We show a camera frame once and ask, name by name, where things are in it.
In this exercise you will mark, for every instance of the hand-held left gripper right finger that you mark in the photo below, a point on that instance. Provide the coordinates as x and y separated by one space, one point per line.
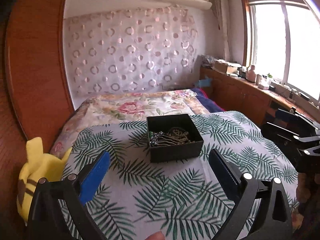
225 177

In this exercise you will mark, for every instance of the dark blue blanket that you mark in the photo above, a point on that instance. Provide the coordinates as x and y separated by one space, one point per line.
210 102

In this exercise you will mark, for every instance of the black square box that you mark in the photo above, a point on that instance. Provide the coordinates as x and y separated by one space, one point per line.
175 152

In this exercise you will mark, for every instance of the pink bottle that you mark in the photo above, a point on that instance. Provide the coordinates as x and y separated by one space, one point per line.
251 74

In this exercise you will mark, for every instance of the rhinestone flower hairpin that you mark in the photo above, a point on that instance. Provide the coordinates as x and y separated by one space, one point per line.
155 138

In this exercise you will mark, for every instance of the person's right hand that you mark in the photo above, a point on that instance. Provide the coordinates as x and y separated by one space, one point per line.
305 187

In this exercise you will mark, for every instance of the blue paper bag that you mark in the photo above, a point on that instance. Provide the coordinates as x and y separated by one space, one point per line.
205 82

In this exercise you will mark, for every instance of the person's left hand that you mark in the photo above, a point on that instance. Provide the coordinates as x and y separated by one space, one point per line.
155 236

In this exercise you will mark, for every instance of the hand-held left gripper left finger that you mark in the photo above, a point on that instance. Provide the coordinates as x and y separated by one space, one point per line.
96 175

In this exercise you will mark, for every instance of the stack of papers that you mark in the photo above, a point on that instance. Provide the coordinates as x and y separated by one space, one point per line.
208 60

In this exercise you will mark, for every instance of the cardboard box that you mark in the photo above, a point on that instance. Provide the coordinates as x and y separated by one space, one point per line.
225 67

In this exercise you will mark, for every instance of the white container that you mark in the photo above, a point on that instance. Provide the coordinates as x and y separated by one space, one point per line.
263 83

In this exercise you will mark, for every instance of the small green plant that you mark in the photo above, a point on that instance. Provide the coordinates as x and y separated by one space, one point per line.
269 75

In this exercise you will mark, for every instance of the yellow plush toy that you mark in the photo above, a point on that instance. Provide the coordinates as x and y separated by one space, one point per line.
40 165

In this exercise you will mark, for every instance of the window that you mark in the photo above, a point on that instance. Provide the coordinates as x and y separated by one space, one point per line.
272 42

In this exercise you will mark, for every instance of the floral blanket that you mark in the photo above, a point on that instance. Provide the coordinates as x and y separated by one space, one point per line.
120 107

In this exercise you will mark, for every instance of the white tied curtain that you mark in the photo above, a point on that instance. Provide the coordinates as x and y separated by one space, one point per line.
226 25

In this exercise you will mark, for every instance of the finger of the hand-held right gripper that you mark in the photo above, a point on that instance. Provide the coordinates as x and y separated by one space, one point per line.
283 115
277 132

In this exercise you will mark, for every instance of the leaf print bed cloth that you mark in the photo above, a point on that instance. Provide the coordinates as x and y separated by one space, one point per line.
150 180

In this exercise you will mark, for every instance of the circle pattern curtain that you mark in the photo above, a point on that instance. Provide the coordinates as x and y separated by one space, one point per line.
125 52

